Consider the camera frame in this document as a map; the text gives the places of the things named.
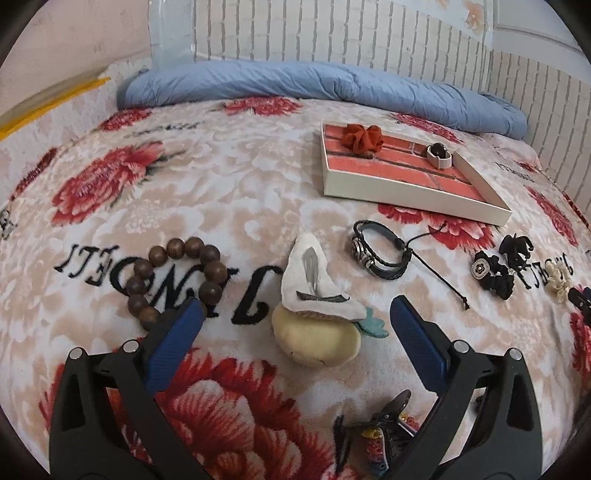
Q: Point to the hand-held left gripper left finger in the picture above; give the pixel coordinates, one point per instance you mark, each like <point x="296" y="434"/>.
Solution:
<point x="175" y="341"/>

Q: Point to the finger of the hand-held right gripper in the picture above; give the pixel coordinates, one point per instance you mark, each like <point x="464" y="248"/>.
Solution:
<point x="582" y="302"/>

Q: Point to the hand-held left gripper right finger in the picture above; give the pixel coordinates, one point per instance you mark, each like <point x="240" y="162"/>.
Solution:
<point x="415" y="337"/>

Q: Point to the cream scrunchie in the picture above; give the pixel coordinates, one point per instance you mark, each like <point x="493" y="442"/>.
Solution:
<point x="558" y="284"/>

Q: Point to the black scrunchie with flower charm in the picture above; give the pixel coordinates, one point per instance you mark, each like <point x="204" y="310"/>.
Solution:
<point x="496" y="281"/>

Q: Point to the white and yellow plush toy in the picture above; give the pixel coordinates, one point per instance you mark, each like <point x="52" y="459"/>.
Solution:
<point x="314" y="337"/>

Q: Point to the brick pattern tray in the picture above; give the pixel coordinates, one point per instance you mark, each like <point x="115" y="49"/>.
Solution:
<point x="392" y="161"/>

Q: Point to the colourful hair claw clip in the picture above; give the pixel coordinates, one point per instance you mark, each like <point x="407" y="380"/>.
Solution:
<point x="374" y="438"/>

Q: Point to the floral fleece blanket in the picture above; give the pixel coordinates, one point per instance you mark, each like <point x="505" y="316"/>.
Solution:
<point x="231" y="184"/>

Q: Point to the white band with dark stone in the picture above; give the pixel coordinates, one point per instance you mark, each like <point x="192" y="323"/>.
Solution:
<point x="438" y="161"/>

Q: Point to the red scrunchie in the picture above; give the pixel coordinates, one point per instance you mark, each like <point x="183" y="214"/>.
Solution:
<point x="360" y="138"/>

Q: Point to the yellow edged board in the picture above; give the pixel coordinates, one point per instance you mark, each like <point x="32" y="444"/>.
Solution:
<point x="46" y="104"/>

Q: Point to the blue quilt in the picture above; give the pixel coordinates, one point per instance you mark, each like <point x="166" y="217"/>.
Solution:
<point x="277" y="81"/>

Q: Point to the clear plastic sheet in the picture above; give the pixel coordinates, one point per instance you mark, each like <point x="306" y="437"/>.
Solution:
<point x="171" y="37"/>

